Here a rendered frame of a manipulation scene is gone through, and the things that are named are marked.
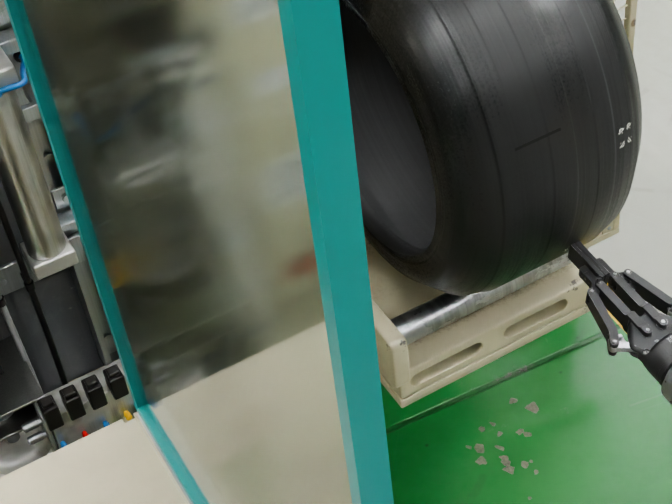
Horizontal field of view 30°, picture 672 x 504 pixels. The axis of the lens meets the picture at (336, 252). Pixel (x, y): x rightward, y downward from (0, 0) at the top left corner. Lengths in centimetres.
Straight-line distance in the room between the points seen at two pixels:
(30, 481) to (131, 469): 10
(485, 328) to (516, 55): 51
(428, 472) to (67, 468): 159
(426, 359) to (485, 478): 96
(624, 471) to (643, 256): 68
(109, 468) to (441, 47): 64
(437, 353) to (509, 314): 13
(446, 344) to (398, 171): 33
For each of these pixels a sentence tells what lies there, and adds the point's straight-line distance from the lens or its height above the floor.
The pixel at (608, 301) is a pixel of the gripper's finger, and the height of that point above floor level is 103.
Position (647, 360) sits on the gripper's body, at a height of 102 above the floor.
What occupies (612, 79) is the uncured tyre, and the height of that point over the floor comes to 131.
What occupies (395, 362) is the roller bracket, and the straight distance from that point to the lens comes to 182.
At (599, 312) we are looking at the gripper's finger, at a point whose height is 104.
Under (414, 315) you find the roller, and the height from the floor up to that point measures 92.
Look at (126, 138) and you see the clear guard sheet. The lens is 82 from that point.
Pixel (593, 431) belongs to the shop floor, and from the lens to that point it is 290.
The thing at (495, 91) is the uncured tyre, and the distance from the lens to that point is 156.
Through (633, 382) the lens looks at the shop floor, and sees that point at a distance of 300.
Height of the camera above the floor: 228
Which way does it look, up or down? 43 degrees down
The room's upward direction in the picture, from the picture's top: 8 degrees counter-clockwise
